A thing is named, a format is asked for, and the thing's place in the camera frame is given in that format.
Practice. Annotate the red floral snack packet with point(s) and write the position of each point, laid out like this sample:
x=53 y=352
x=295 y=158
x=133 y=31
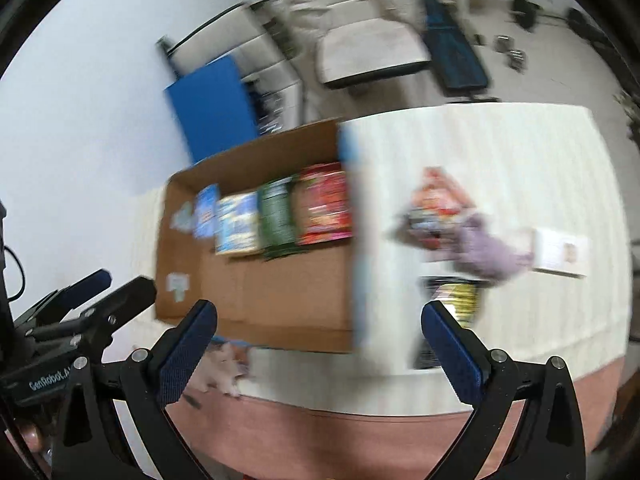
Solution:
x=321 y=204

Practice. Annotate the chrome dumbbell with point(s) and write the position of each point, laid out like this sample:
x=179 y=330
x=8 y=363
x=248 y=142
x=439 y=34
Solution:
x=516 y=59

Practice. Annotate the blue folded mat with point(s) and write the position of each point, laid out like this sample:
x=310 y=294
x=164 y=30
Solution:
x=213 y=109

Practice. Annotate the white padded chair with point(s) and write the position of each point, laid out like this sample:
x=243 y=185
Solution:
x=352 y=42

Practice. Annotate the white box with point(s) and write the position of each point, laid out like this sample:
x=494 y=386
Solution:
x=560 y=252

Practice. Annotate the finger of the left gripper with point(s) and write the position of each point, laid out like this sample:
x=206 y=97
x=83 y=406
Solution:
x=111 y=313
x=53 y=307

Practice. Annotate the yellow blue wipes pack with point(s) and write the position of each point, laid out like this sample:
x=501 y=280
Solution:
x=237 y=232

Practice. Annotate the cardboard box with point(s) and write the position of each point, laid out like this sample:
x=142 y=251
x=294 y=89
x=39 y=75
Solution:
x=300 y=302

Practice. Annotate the blue black weight bench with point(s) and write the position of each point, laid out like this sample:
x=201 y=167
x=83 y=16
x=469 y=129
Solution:
x=454 y=62

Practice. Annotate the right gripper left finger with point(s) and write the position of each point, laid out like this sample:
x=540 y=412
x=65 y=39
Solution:
x=91 y=444

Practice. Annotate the striped cream tablecloth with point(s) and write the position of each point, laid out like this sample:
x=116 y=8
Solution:
x=510 y=211

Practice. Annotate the black barbell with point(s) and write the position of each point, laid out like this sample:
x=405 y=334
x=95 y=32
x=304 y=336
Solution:
x=527 y=15

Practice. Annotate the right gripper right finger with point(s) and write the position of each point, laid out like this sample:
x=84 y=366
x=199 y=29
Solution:
x=548 y=440

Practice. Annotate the purple fuzzy cloth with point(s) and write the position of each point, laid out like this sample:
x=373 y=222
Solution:
x=475 y=251

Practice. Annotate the dark green snack bag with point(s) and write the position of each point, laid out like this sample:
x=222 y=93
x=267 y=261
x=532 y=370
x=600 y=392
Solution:
x=277 y=228

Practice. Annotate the light blue tissue pack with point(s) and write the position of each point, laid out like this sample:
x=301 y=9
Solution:
x=205 y=212

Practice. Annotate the orange snack bag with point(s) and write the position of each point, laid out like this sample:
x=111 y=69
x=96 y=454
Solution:
x=437 y=207

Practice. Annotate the person's left hand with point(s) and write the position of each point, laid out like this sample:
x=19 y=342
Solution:
x=33 y=438

